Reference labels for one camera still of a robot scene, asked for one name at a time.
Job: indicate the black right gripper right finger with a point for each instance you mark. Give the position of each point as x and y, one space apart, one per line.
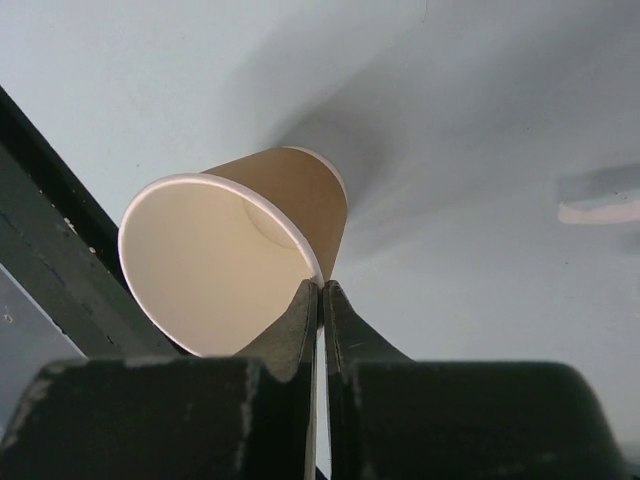
349 339

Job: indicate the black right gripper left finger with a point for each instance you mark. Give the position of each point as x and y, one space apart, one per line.
279 414

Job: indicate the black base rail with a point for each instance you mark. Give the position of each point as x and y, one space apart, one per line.
61 247

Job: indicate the brown paper cup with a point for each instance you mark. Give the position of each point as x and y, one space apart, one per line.
215 258

